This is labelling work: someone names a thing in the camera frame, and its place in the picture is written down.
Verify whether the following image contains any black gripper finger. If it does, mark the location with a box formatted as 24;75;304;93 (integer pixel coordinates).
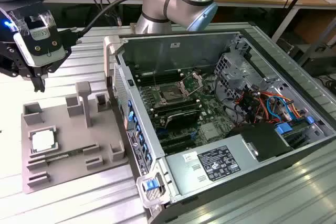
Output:
0;49;40;93
33;50;72;92

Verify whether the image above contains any silver CPU chip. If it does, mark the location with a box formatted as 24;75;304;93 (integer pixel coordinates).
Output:
30;130;56;153

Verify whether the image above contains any black RAM slot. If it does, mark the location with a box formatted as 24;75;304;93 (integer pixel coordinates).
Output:
135;69;182;78
151;99;197;110
136;74;183;84
153;104;200;116

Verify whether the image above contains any CPU socket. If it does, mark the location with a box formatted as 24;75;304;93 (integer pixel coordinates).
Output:
157;83;184;104

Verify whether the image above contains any black expansion slot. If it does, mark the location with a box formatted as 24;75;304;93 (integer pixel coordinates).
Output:
157;132;194;146
160;140;197;154

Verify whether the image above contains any grey parts rack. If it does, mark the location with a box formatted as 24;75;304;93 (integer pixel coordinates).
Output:
20;82;129;195

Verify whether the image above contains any green RAM stick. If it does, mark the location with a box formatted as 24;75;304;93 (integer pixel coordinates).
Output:
43;148;86;162

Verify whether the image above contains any open grey PC case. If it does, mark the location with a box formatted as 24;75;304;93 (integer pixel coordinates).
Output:
103;30;336;224

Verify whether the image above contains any black expansion card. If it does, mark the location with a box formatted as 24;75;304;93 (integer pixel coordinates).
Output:
164;109;201;131

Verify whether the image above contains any metal socket cover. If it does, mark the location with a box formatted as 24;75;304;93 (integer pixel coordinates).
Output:
178;71;204;97

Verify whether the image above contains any blue case latch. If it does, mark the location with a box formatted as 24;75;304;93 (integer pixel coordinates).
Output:
145;179;158;191

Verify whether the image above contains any green motherboard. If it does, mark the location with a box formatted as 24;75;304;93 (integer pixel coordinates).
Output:
131;61;238;156

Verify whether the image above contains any grey power supply unit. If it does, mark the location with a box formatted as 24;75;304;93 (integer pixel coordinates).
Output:
164;134;259;200

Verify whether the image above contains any silver chipset heatsink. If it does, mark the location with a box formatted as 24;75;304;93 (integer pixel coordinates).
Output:
203;123;224;141

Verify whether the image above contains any silver drive cage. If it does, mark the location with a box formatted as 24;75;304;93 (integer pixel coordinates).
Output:
213;52;264;99

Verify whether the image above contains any black plastic shroud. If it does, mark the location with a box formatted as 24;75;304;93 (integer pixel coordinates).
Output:
225;123;294;163

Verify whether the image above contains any blue disk carrier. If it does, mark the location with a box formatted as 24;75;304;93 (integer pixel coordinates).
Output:
275;123;293;137

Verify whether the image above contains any black desktop computer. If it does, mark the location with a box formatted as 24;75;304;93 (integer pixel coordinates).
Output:
299;50;336;78

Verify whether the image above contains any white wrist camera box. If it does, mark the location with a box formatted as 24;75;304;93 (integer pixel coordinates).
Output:
12;10;67;68

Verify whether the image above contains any black camera cable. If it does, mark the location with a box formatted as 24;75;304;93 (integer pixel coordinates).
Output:
58;0;163;46

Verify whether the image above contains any blue wire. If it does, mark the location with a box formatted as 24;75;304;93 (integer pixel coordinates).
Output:
265;94;292;123

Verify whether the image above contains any orange wire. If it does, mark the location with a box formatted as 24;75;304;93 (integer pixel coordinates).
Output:
258;91;308;120

